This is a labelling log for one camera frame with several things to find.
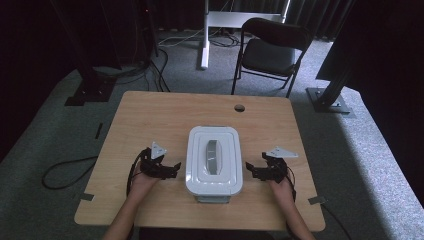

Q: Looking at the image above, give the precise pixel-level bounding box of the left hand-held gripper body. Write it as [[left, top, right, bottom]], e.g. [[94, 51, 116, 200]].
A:
[[138, 141, 168, 178]]

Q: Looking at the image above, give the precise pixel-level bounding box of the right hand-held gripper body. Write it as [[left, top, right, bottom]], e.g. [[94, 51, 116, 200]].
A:
[[262, 146, 300, 184]]

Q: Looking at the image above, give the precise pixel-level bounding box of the white storage box lid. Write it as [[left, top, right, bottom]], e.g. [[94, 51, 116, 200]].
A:
[[184, 125, 244, 198]]

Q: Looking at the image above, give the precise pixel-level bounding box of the clear grey storage box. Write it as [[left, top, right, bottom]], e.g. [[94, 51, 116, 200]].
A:
[[194, 194, 232, 205]]

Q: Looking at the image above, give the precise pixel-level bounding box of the person's left hand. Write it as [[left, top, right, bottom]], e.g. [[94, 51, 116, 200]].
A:
[[127, 172, 162, 202]]

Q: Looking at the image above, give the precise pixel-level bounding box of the person's right hand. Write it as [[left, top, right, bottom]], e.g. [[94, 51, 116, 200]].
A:
[[267, 178, 297, 208]]

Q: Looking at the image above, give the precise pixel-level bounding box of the black stand with grey base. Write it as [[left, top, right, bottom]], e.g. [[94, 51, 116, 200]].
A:
[[305, 0, 357, 119]]

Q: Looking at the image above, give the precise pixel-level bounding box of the black folding chair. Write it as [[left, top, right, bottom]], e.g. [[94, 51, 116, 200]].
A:
[[231, 17, 315, 99]]

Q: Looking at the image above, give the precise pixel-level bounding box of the dark equipment rack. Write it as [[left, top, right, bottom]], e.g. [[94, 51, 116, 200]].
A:
[[131, 0, 160, 66]]

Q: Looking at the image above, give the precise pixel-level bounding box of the dark curtain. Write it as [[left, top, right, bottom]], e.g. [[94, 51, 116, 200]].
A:
[[155, 0, 355, 38]]

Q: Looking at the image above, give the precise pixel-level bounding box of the left hand-held gripper cable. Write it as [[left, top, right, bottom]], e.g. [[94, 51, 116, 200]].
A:
[[125, 147, 148, 198]]

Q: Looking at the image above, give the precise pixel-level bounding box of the hand-held gripper cable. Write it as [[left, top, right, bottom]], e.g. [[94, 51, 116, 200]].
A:
[[284, 164, 298, 203], [125, 147, 148, 198]]

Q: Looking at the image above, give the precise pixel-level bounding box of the right hand-held gripper cable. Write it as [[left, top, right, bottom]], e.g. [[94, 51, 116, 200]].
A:
[[284, 164, 298, 203]]

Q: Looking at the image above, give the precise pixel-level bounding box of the thin black floor cable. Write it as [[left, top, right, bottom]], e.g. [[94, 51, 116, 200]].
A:
[[320, 203, 353, 240]]

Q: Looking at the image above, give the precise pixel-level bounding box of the black floor cable bundle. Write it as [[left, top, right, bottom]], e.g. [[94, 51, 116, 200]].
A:
[[93, 48, 172, 93]]

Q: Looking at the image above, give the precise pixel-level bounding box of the black looped floor cable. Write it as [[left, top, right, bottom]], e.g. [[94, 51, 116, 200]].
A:
[[41, 155, 100, 191]]

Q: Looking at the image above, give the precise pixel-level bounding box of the white metal desk frame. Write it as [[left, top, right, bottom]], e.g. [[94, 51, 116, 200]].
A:
[[199, 0, 292, 71]]

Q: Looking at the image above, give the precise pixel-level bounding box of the white floor cable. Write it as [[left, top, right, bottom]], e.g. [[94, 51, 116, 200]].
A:
[[157, 27, 206, 48]]

